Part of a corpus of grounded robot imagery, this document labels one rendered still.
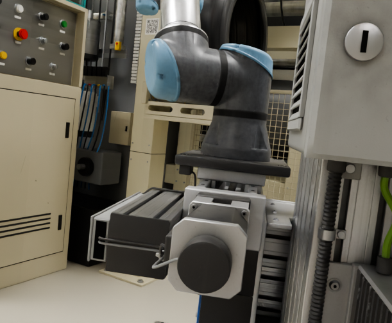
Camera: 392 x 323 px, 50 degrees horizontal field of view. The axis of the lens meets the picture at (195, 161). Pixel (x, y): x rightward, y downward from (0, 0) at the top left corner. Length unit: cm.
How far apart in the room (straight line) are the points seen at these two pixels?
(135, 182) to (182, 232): 161
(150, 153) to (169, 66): 125
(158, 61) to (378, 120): 54
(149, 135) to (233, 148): 122
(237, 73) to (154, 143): 123
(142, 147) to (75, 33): 63
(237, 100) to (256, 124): 6
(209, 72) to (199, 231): 42
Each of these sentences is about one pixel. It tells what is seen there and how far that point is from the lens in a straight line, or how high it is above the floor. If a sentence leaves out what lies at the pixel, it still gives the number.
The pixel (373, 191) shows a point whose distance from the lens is 57.
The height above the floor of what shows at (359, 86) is 82.
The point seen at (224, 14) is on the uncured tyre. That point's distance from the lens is 174.
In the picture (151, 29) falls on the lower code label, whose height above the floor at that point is 120.
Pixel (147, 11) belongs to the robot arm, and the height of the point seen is 113.
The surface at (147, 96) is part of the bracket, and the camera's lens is 193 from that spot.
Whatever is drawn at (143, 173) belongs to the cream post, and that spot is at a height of 52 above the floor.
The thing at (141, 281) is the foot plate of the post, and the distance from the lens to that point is 211.
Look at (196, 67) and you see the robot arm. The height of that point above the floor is 89.
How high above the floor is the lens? 78
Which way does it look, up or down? 5 degrees down
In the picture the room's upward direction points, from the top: 6 degrees clockwise
